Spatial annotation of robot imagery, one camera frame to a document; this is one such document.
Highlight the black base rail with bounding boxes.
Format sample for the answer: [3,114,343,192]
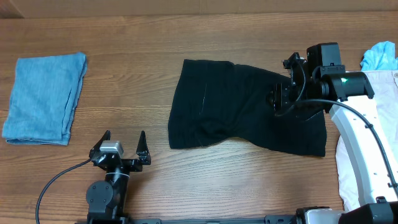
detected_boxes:
[76,215,302,224]

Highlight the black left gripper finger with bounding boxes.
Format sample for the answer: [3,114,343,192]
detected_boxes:
[93,130,111,150]
[136,131,151,165]

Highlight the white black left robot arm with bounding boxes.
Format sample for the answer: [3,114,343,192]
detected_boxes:
[86,131,151,223]

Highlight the black shorts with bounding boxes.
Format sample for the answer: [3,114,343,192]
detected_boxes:
[168,59,327,157]

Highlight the light blue crumpled cloth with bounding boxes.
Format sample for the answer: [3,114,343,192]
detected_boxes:
[360,41,397,71]

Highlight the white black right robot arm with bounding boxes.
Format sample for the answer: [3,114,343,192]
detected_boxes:
[264,42,397,223]

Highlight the light pink garment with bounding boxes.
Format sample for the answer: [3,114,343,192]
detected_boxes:
[335,70,397,212]

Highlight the folded blue denim cloth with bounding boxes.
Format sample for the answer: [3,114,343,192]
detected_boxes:
[2,52,87,146]

